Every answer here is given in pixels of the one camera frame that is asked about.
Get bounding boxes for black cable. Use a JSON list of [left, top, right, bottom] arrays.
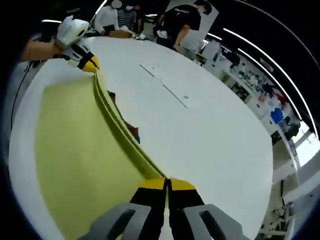
[[10, 61, 35, 132]]

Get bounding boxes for person's left hand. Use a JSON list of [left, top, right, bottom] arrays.
[[37, 41, 66, 61]]

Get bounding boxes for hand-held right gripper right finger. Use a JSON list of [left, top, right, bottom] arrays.
[[166, 177, 251, 240]]

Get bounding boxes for white counter cabinets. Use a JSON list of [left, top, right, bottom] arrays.
[[199, 42, 303, 141]]

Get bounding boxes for yellow blue grey garment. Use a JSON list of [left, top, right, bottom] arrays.
[[34, 70, 168, 240]]

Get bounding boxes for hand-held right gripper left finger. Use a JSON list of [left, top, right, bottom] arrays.
[[82, 176, 168, 240]]

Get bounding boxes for cardboard box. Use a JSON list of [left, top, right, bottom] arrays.
[[108, 29, 133, 39]]

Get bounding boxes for blue container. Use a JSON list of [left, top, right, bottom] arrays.
[[270, 107, 285, 125]]

